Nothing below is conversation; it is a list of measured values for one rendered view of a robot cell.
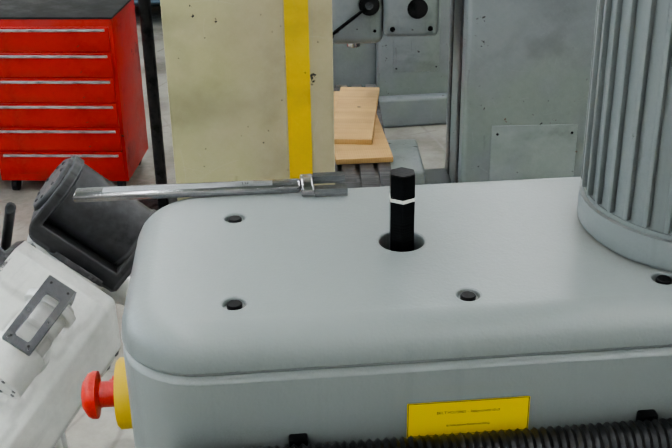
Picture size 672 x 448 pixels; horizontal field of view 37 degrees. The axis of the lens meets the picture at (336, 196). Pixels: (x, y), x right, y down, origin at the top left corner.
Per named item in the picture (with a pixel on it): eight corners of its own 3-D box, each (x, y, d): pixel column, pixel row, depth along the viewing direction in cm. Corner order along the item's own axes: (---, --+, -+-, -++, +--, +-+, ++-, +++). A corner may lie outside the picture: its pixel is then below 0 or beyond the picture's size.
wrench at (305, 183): (71, 208, 88) (70, 199, 87) (78, 190, 91) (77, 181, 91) (347, 195, 89) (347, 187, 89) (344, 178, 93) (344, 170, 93)
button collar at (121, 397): (118, 444, 83) (110, 384, 81) (125, 401, 88) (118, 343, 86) (142, 442, 83) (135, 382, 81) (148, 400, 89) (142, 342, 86)
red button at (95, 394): (82, 429, 83) (76, 389, 82) (88, 401, 87) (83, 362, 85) (122, 426, 84) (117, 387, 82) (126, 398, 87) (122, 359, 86)
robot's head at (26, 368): (-32, 376, 114) (-31, 357, 106) (23, 305, 119) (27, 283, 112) (17, 407, 115) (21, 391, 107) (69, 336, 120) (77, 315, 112)
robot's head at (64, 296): (-11, 347, 114) (-10, 329, 107) (34, 288, 118) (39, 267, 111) (35, 377, 114) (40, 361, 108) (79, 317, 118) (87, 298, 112)
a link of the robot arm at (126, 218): (26, 226, 137) (53, 214, 125) (61, 173, 141) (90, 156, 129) (96, 272, 141) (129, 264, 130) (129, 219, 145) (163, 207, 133)
